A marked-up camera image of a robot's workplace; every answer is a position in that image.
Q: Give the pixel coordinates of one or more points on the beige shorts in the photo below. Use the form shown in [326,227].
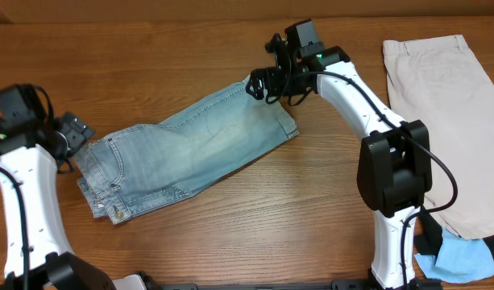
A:
[440,82]

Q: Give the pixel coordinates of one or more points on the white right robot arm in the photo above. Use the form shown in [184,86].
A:
[394,171]

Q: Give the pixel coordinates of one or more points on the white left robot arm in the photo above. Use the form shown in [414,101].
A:
[34,144]

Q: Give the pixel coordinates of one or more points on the light blue denim shorts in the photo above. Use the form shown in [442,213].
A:
[146,167]

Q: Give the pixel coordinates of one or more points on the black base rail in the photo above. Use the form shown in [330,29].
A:
[262,286]

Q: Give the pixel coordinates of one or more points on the black garment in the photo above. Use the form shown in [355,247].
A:
[432,230]

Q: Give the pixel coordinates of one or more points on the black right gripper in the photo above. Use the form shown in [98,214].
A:
[262,83]

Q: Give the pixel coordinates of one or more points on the light blue cloth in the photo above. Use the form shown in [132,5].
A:
[456,260]

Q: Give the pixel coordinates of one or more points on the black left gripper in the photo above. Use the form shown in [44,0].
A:
[75,131]

